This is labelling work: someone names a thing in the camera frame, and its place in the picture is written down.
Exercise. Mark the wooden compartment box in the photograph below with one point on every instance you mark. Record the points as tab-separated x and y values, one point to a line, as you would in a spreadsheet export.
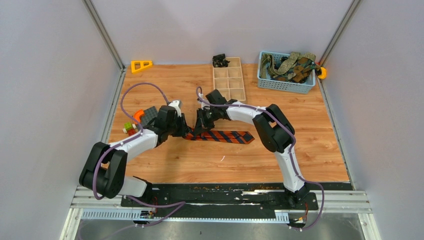
229	80

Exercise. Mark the olive patterned tie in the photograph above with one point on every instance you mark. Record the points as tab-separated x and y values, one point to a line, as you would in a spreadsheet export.
272	65

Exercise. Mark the green and red toy blocks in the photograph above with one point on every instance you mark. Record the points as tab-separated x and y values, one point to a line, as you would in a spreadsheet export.
130	128

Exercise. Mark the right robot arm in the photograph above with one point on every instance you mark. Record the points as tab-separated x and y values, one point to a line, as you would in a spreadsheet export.
275	132

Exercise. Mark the grey building baseplate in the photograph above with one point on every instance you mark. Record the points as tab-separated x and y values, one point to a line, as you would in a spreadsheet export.
150	114

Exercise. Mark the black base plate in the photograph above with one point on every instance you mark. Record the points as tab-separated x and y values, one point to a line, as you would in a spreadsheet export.
230	200

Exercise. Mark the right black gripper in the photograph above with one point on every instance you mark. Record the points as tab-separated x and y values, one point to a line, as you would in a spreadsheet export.
202	125

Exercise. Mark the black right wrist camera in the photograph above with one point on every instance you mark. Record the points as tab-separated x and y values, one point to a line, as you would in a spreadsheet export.
215	99

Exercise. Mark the rolled black tie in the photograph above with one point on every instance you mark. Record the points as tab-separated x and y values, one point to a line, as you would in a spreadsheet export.
220	61

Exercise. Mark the orange curved block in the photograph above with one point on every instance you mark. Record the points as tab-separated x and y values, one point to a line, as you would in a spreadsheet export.
137	116

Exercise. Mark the orange navy striped tie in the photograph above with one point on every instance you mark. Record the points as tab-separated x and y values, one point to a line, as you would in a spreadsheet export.
234	137

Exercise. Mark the yellow orange corner bracket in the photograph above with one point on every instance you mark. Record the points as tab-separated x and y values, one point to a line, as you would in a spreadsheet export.
320	71

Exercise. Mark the brown teal patterned tie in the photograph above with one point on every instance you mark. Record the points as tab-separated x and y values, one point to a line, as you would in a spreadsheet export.
299	72

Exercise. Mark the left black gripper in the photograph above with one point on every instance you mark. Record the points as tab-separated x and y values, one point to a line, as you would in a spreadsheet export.
185	129

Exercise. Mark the blue plastic basket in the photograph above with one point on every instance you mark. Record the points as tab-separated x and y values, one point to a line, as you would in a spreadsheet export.
300	88

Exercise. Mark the yellow triangle bracket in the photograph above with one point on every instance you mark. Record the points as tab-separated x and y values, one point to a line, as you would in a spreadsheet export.
138	66

